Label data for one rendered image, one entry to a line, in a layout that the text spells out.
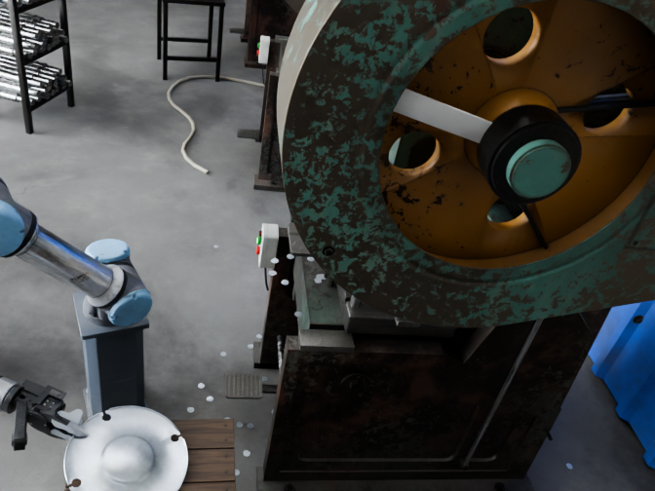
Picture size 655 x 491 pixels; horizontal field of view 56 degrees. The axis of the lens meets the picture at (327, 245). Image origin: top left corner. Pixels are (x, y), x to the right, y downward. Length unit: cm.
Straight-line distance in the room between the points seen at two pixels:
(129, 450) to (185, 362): 75
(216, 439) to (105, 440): 28
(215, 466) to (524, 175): 107
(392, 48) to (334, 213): 30
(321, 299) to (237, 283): 104
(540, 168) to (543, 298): 37
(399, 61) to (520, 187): 28
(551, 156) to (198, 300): 184
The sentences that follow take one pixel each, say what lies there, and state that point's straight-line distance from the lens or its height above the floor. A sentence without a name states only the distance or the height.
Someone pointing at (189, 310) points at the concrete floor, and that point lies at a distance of 255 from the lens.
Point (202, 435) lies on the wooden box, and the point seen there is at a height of 35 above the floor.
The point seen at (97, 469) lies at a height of 39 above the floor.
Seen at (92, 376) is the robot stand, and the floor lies 24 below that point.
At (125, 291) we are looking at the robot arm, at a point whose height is 68.
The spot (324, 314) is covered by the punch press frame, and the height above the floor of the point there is 64.
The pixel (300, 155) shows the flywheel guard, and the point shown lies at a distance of 99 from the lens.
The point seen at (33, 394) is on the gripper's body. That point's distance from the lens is 173.
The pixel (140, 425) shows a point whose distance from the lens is 170.
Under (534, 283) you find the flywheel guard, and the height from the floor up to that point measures 105.
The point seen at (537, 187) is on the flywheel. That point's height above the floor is 130.
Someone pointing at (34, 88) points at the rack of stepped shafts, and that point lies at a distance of 376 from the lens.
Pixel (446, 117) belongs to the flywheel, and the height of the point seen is 137.
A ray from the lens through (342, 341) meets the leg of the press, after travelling 159.
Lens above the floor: 176
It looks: 36 degrees down
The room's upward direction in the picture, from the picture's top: 12 degrees clockwise
